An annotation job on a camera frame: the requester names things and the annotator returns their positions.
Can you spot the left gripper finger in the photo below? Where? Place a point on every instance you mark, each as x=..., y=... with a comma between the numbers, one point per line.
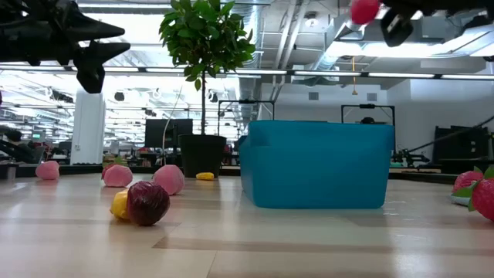
x=94, y=62
x=96, y=31

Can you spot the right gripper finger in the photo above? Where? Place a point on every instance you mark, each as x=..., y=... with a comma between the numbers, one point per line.
x=401, y=4
x=396, y=29

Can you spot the pink toy peach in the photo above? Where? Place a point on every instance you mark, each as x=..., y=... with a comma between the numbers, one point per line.
x=168, y=179
x=47, y=170
x=119, y=176

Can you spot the yellow toy fruit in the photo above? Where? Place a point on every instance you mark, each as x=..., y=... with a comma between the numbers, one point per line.
x=119, y=204
x=204, y=176

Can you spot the dark red toy cherry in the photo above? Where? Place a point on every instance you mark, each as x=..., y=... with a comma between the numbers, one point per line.
x=148, y=202

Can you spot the blue plastic tupperware container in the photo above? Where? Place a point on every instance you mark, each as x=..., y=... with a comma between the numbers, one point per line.
x=316, y=166

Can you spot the black background robot arm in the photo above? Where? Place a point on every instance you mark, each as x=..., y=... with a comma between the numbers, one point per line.
x=405, y=156

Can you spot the white pillar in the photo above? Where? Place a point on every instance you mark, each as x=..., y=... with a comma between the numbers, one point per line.
x=88, y=131

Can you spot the long ceiling light bar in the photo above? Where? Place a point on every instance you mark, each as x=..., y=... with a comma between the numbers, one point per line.
x=328, y=73

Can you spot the person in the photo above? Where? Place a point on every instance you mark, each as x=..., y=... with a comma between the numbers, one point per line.
x=367, y=120

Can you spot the black background computer monitor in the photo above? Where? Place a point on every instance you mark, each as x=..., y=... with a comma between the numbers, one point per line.
x=168, y=133

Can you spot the black cabinet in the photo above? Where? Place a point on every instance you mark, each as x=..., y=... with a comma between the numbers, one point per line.
x=463, y=144

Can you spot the potted green leafy plant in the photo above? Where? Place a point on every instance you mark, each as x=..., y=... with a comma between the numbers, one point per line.
x=202, y=154

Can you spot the black metal stand frame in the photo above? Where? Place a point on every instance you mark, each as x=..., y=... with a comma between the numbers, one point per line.
x=245, y=101
x=366, y=106

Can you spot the black aluminium table frame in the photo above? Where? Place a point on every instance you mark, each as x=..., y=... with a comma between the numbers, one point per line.
x=77, y=169

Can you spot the silver corrugated duct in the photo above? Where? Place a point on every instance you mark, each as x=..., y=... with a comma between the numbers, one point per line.
x=254, y=92

